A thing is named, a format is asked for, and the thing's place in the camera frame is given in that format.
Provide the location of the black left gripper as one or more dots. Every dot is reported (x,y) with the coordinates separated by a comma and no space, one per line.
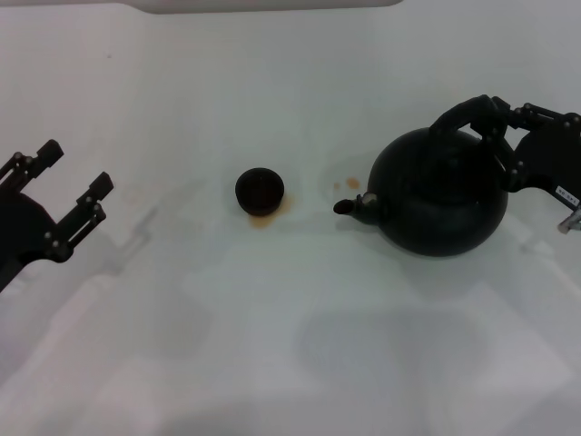
(22,227)

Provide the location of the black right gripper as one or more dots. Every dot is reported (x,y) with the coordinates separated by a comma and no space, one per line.
(551,154)

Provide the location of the small dark round teacup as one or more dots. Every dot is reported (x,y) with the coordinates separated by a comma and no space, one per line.
(259,191)

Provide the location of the brown tea puddle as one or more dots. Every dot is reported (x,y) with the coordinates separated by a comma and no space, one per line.
(268,218)

